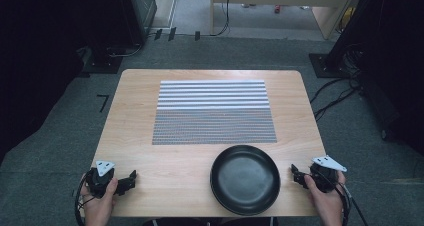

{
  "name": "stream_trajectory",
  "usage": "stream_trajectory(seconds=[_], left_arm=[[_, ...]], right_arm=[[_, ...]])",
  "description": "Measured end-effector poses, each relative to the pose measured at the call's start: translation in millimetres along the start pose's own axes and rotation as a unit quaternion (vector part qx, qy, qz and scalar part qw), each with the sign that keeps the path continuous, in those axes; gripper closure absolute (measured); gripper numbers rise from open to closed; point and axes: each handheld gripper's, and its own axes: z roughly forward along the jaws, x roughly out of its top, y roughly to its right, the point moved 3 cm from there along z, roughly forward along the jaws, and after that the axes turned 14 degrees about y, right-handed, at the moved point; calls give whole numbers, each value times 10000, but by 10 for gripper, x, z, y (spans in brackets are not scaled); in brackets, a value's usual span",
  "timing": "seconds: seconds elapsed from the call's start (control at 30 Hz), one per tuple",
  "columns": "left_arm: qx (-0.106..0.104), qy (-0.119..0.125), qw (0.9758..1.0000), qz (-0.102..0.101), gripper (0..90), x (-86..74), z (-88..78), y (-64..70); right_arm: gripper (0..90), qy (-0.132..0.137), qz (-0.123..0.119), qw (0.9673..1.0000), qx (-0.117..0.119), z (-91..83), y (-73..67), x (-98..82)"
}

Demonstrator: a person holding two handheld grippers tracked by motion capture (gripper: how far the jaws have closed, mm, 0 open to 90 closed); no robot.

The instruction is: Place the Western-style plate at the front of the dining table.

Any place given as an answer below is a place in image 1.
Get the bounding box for black hanging cable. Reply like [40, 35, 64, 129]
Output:
[209, 0, 232, 38]

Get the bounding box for grey striped placemat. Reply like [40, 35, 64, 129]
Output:
[152, 79, 278, 146]

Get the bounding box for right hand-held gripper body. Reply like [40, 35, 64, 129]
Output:
[308, 154, 348, 194]

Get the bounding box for grey floor cable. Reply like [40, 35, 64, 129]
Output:
[106, 43, 144, 58]

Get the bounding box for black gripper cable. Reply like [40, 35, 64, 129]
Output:
[311, 172, 370, 226]
[73, 171, 96, 226]

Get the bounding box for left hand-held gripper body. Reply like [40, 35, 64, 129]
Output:
[85, 159, 117, 199]

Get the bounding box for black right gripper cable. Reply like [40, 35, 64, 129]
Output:
[311, 172, 370, 226]

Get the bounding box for black floor cables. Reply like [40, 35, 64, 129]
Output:
[309, 75, 363, 122]

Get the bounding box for black curtain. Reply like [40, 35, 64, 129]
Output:
[0, 0, 123, 164]
[328, 0, 424, 157]

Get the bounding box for black round plate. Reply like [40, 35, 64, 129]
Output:
[209, 144, 282, 217]

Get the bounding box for yellow object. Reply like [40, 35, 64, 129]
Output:
[338, 6, 357, 33]

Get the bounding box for black stand base plate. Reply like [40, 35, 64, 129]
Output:
[308, 52, 355, 79]
[82, 45, 125, 75]

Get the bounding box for person's left hand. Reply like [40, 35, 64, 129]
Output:
[79, 177, 119, 226]

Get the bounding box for dark cabinet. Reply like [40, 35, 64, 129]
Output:
[116, 0, 158, 46]

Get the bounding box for person's right hand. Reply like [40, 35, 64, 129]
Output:
[303, 170, 347, 226]

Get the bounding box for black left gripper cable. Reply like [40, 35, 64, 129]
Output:
[73, 171, 96, 226]

